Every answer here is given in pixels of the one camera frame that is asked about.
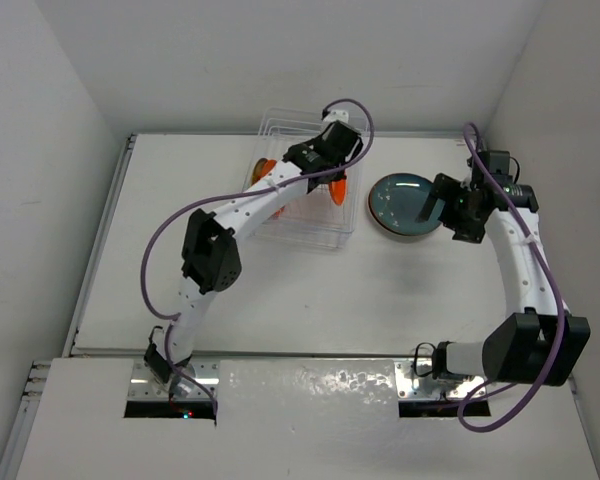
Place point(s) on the red teal floral plate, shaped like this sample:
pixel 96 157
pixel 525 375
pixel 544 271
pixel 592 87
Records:
pixel 392 236

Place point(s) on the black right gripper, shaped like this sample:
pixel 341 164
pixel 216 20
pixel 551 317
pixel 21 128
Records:
pixel 448 188

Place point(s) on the dark teal plate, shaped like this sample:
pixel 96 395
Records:
pixel 397 198

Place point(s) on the orange plate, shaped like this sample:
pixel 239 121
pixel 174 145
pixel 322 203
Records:
pixel 266 171
pixel 338 191

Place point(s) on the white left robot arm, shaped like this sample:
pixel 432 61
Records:
pixel 216 226

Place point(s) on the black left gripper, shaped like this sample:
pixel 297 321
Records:
pixel 315 140

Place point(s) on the yellow brown plate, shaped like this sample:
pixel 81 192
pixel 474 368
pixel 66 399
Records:
pixel 257 174

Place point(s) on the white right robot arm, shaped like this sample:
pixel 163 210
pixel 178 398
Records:
pixel 517 350

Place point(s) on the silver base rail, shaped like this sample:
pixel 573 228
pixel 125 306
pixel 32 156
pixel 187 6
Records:
pixel 405 383

